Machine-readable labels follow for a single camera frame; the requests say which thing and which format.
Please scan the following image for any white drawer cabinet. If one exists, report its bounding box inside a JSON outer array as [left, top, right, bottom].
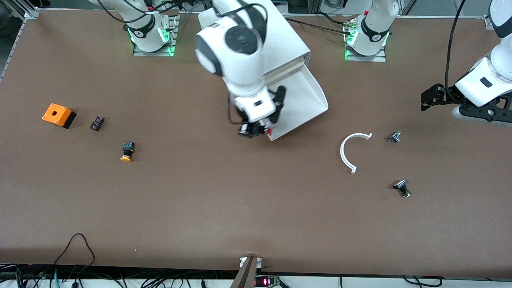
[[198, 2, 312, 80]]

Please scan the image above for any cream cabinet drawer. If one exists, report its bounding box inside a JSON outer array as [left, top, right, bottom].
[[264, 64, 329, 141], [265, 58, 306, 79]]

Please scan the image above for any black cable under table edge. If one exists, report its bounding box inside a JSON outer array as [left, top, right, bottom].
[[402, 275, 443, 288]]

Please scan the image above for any black looped cable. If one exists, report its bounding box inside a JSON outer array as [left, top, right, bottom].
[[53, 233, 96, 268]]

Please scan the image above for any aluminium frame rail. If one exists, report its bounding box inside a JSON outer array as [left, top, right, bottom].
[[0, 0, 40, 82]]

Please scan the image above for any aluminium left arm base plate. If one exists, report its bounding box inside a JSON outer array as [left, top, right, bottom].
[[344, 18, 388, 62]]

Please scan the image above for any white curved plastic piece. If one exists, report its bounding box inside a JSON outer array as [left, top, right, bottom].
[[340, 132, 373, 174]]

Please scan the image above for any black cable behind cabinet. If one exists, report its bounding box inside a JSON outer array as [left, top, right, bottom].
[[285, 16, 354, 35]]

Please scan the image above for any black headed switch part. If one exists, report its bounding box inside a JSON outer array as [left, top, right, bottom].
[[392, 180, 411, 198]]

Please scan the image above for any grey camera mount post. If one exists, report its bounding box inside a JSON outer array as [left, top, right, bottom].
[[229, 256, 262, 288]]

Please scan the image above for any aluminium right arm base plate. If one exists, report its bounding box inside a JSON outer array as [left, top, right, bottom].
[[133, 15, 179, 57]]

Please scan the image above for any device with red display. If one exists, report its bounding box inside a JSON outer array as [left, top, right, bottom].
[[255, 275, 283, 288]]

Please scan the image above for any orange box with hole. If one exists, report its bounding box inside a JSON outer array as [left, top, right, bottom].
[[42, 103, 77, 129]]

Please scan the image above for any yellow push button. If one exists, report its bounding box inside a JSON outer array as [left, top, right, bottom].
[[120, 141, 135, 162]]

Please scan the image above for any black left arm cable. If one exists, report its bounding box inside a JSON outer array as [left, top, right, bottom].
[[445, 0, 468, 100]]

